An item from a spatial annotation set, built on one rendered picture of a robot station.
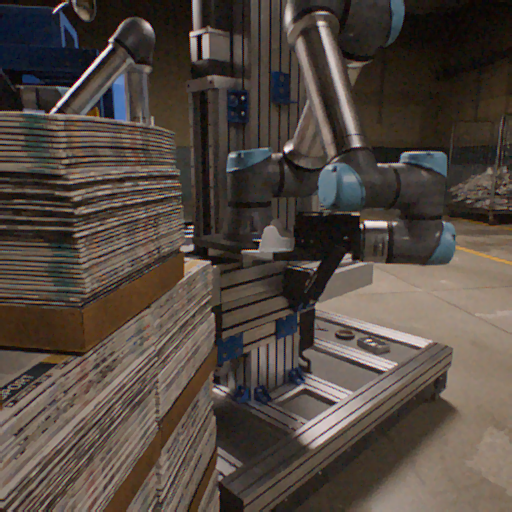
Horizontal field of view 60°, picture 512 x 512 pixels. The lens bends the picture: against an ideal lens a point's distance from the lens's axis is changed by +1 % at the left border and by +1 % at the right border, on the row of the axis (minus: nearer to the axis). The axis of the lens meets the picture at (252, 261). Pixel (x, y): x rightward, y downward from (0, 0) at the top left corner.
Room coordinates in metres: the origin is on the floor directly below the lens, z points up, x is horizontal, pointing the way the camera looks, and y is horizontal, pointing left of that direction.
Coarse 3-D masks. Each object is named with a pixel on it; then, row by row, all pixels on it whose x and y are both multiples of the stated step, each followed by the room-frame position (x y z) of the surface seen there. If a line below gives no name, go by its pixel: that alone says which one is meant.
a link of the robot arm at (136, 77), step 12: (144, 60) 1.61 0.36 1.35; (132, 72) 1.61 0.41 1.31; (144, 72) 1.63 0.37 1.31; (132, 84) 1.61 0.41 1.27; (144, 84) 1.63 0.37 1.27; (132, 96) 1.61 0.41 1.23; (144, 96) 1.63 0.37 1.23; (132, 108) 1.61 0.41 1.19; (144, 108) 1.62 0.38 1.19; (132, 120) 1.61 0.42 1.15; (144, 120) 1.62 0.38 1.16
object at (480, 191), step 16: (496, 144) 8.18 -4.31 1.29; (464, 160) 8.25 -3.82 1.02; (480, 160) 8.31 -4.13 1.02; (496, 160) 7.04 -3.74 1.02; (448, 176) 8.17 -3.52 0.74; (480, 176) 7.81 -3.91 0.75; (496, 176) 7.30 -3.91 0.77; (464, 192) 7.81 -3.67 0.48; (480, 192) 7.50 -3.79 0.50; (496, 192) 7.26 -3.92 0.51; (464, 208) 7.71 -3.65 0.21; (480, 208) 7.26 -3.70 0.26; (496, 208) 7.13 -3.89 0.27
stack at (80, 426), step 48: (192, 288) 0.74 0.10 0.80; (144, 336) 0.54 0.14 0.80; (192, 336) 0.73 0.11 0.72; (0, 384) 0.35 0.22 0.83; (48, 384) 0.35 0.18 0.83; (96, 384) 0.42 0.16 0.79; (144, 384) 0.52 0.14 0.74; (0, 432) 0.30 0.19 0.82; (48, 432) 0.35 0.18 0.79; (96, 432) 0.41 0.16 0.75; (144, 432) 0.52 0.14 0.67; (192, 432) 0.71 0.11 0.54; (0, 480) 0.29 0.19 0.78; (48, 480) 0.33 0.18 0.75; (96, 480) 0.41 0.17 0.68; (192, 480) 0.70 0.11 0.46
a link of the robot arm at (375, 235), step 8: (368, 224) 0.77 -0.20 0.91; (376, 224) 0.77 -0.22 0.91; (384, 224) 0.77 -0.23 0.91; (368, 232) 0.75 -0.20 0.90; (376, 232) 0.75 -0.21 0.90; (384, 232) 0.75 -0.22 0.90; (368, 240) 0.75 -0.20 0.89; (376, 240) 0.75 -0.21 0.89; (384, 240) 0.74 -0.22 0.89; (368, 248) 0.75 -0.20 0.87; (376, 248) 0.74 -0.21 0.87; (384, 248) 0.74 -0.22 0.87; (360, 256) 0.76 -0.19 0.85; (368, 256) 0.75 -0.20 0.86; (376, 256) 0.75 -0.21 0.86; (384, 256) 0.75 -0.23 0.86
